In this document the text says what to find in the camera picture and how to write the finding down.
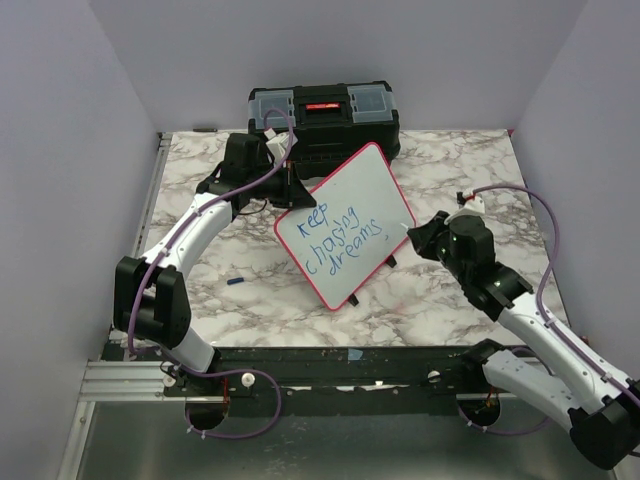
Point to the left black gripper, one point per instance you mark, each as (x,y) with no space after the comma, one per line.
(294,193)

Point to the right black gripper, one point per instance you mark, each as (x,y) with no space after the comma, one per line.
(424,235)

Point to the pink framed whiteboard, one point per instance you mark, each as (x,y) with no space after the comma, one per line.
(354,228)

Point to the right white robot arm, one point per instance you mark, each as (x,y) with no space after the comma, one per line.
(594,401)

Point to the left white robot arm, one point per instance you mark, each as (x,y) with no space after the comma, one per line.
(150,297)

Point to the black whiteboard stand clip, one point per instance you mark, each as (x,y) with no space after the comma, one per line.
(391,261)

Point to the black plastic toolbox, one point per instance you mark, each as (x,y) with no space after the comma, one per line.
(331,122)

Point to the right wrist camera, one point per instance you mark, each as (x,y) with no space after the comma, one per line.
(470,204)

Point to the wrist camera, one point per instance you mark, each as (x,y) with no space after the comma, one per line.
(280,144)
(470,204)

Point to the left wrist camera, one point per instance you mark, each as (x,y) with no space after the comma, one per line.
(280,144)

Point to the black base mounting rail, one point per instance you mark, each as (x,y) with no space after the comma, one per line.
(342,381)

